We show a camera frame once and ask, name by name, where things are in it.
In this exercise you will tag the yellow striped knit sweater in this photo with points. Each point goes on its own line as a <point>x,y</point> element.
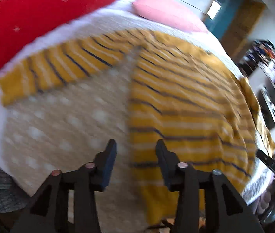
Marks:
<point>178,92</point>

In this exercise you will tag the beige white-dotted bedspread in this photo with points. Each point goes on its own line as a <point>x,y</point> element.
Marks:
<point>65,128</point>

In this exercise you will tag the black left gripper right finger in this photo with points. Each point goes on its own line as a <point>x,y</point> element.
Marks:
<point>207,201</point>

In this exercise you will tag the teal wooden-framed door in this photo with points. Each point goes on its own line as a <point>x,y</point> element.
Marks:
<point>233,22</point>

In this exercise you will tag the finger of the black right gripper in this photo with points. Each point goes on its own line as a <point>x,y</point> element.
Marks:
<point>268,161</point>

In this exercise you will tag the pink pillow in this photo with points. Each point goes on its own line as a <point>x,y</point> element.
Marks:
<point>170,13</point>

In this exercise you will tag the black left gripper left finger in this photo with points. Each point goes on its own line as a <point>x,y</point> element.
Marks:
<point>65,202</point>

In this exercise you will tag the white bed sheet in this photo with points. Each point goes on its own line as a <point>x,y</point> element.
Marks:
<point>117,18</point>

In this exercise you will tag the cluttered shelf unit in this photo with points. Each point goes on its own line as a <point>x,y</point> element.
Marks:
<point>258,65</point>

